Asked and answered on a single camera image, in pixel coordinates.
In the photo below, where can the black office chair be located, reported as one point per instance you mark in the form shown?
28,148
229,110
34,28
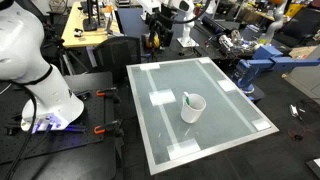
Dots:
114,54

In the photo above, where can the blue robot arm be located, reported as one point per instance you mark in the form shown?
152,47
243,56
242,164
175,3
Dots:
266,58

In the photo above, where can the green and white pen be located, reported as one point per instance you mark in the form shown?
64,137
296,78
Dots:
187,98

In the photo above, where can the wooden desk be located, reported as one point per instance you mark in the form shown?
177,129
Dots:
78,20

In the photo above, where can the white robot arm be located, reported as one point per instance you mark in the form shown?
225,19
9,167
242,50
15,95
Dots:
21,62

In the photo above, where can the lower orange black clamp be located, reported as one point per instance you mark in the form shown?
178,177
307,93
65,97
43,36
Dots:
115,126

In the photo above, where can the upper orange black clamp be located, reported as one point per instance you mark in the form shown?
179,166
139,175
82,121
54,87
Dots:
109,93

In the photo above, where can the orange black clamp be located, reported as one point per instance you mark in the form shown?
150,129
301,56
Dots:
115,126
109,93

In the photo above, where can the white ceramic mug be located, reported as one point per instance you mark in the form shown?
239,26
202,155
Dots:
191,113

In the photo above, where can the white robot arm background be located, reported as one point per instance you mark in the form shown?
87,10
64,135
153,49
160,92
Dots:
187,7

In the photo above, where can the black optical breadboard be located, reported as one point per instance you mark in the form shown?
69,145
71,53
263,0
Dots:
61,137

